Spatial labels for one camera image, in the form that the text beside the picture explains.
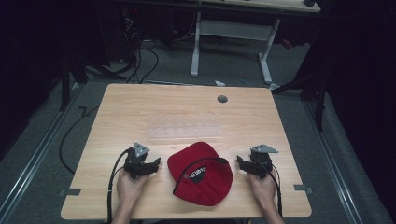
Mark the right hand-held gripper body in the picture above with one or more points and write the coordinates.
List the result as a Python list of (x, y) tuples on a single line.
[(261, 160)]

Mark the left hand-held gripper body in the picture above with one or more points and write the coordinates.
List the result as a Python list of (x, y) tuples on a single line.
[(136, 158)]

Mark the red cap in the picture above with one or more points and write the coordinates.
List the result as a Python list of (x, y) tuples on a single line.
[(202, 186)]

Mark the person's right hand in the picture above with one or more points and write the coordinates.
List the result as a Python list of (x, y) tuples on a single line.
[(263, 189)]

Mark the person's left hand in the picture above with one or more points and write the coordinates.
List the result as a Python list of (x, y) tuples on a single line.
[(129, 188)]

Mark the grey tape piece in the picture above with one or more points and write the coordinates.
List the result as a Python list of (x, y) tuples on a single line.
[(71, 192), (302, 188)]

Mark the white paper scrap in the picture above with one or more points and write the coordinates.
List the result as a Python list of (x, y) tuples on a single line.
[(219, 83)]

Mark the black metal stand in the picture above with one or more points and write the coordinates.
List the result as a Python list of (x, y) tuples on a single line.
[(320, 102), (64, 84)]

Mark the small red object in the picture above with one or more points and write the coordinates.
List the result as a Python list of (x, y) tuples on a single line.
[(287, 44)]

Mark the white-framed desk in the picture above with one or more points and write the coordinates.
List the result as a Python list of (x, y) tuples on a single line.
[(233, 29)]

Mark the black computer mouse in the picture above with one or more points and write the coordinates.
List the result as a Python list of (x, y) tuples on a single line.
[(309, 2)]

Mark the metal floor rail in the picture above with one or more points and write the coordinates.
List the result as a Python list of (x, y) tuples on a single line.
[(34, 158), (333, 161)]

